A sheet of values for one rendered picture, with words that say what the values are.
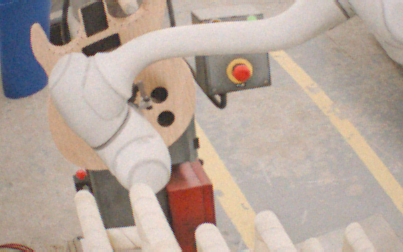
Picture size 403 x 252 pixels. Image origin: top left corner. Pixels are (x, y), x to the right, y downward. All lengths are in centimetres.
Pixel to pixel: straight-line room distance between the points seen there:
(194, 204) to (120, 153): 89
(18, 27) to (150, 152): 321
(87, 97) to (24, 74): 331
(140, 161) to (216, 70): 63
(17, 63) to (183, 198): 255
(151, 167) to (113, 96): 13
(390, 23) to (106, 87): 53
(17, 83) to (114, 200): 253
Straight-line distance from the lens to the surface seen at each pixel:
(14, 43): 458
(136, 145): 140
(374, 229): 141
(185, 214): 229
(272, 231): 108
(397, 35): 120
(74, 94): 136
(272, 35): 139
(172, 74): 179
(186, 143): 225
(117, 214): 227
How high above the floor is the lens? 172
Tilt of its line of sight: 26 degrees down
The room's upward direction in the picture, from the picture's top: 5 degrees counter-clockwise
